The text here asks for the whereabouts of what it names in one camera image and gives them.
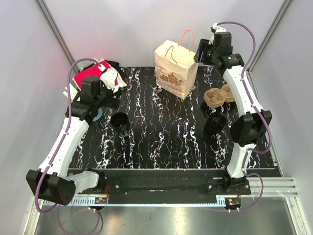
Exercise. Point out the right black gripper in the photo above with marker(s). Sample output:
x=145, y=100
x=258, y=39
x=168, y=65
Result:
x=203, y=46

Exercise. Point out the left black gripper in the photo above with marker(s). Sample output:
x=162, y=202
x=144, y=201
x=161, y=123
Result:
x=112, y=102

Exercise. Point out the cream bear paper bag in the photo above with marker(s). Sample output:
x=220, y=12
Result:
x=175, y=68

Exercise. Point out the brown pulp cup carrier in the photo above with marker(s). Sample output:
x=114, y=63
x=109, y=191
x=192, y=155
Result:
x=215, y=97

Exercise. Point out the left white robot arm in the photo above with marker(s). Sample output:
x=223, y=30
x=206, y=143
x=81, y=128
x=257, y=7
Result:
x=50, y=181

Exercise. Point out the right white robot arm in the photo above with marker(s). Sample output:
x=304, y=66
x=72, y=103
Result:
x=253, y=120

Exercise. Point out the light blue cup holder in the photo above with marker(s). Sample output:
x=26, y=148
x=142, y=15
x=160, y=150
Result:
x=99, y=115

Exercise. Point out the black cup stack left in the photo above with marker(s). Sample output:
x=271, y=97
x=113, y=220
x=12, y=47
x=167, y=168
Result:
x=120, y=123

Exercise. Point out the black cup stack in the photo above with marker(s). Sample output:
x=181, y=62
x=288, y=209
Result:
x=215, y=123
x=120, y=123

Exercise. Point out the red napkin stack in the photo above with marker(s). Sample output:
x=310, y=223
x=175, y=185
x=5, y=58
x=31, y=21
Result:
x=92, y=70

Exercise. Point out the black napkin tray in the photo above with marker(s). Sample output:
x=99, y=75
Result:
x=121, y=76

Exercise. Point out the white stirrer sticks bundle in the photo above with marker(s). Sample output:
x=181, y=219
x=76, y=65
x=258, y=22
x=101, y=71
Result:
x=70, y=92

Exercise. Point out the black cup stack right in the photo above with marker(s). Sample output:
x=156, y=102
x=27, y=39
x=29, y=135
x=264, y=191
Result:
x=215, y=123

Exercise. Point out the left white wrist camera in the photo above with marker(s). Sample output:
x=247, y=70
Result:
x=109, y=78

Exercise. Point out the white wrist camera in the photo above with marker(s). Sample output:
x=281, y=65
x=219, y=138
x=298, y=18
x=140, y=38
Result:
x=215, y=28
x=109, y=78

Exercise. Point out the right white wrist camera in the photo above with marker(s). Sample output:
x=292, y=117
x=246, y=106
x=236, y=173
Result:
x=215, y=28

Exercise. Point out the aluminium rail frame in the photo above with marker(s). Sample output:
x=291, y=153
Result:
x=278, y=187

